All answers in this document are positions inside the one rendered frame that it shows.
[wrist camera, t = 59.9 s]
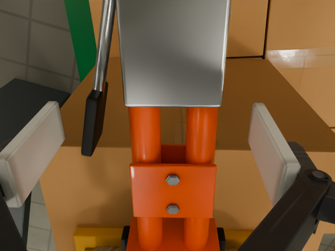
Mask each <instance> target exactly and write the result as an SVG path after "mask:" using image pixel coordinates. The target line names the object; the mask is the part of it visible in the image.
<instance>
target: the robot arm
mask: <svg viewBox="0 0 335 251"><path fill-rule="evenodd" d="M64 140H65V134H64V129H63V123H62V118H61V113H60V108H59V103H58V102H57V101H48V103H47V104H46V105H45V106H44V107H43V108H42V109H41V110H40V111H39V112H38V113H37V114H36V115H35V116H34V117H33V118H32V119H31V121H30V122H29V123H28V124H27V125H26V126H25V127H24V128H23V129H22V130H21V131H20V132H19V133H18V134H17V135H16V136H15V138H10V139H8V140H7V141H5V142H3V143H2V144H1V145H0V251H28V250H27V249H26V247H25V244H24V242H23V240H22V238H21V235H20V233H19V231H18V229H17V227H16V224H15V222H14V220H13V218H12V216H11V213H10V211H9V209H8V207H12V208H20V207H21V206H22V205H23V203H24V202H25V200H26V199H27V197H28V195H29V194H30V192H31V191H32V189H33V188H34V186H35V185H36V183H37V182H38V180H39V178H40V177H41V175H42V174H43V172H44V171H45V169H46V168H47V166H48V165H49V163H50V162H51V160H52V158H53V157H54V155H55V154H56V152H57V151H58V149H59V148H60V146H61V145H62V143H63V142H64ZM248 143H249V145H250V148H251V151H252V153H253V156H254V158H255V161H256V164H257V166H258V169H259V172H260V174H261V177H262V180H263V182H264V185H265V187H266V190H267V193H268V195H269V198H270V201H271V203H272V206H273V208H272V209H271V211H270V212H269V213H268V214H267V215H266V217H265V218H264V219H263V220H262V221H261V223H260V224H259V225H258V226H257V227H256V228H255V230H254V231H253V232H252V233H251V234H250V236H249V237H248V238H247V239H246V240H245V242H244V243H243V244H242V245H241V246H240V248H239V249H238V250H237V251H302V249H303V248H304V246H305V245H306V243H307V241H308V240H309V238H310V236H311V235H312V233H313V234H316V230H317V227H318V224H319V221H324V222H328V223H331V224H335V182H334V181H332V178H331V177H330V176H329V175H328V174H327V173H325V172H323V171H321V170H318V169H317V168H316V166H315V165H314V163H313V162H312V160H311V159H310V157H309V156H308V154H307V153H306V151H305V150H304V148H303V147H302V146H301V145H300V144H298V143H297V142H295V141H286V140H285V138H284V137H283V135H282V133H281V132H280V130H279V128H278V127H277V125H276V123H275V122H274V120H273V118H272V117H271V115H270V113H269V111H268V110H267V108H266V106H265V105H264V104H263V103H255V104H253V106H252V113H251V121H250V128H249V134H248ZM4 198H5V200H4ZM5 201H6V202H5ZM7 205H8V207H7Z"/></svg>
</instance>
